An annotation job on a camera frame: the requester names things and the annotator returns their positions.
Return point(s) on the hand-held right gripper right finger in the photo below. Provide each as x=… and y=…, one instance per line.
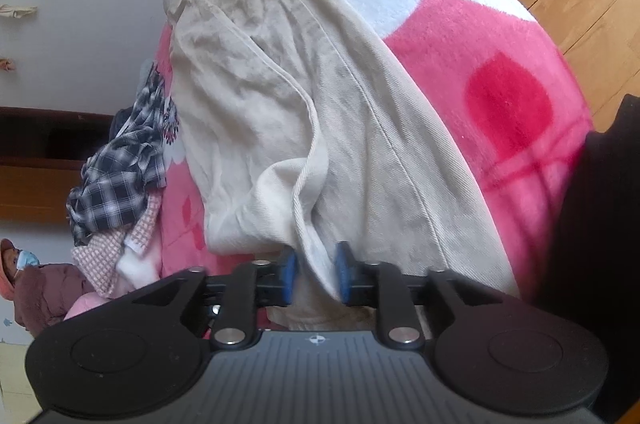
x=342, y=271

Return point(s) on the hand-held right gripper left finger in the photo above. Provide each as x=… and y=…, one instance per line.
x=290, y=271

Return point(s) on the beige pants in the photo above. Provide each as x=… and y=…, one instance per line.
x=300, y=104

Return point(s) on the white fleece garment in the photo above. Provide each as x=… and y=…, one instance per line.
x=140, y=271

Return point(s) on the pink white checked garment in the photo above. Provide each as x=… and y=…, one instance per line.
x=105, y=259

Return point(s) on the dark plaid shirt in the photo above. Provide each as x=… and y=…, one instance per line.
x=120, y=174

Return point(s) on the pink quilt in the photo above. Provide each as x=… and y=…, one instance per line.
x=85, y=304

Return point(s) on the pink floral blanket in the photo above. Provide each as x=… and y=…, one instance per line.
x=475, y=54

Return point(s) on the brown wooden door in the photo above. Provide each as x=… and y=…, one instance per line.
x=50, y=164

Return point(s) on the small wall hook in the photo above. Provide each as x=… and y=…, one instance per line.
x=6, y=65

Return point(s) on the beige wall hanger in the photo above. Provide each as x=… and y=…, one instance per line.
x=17, y=11

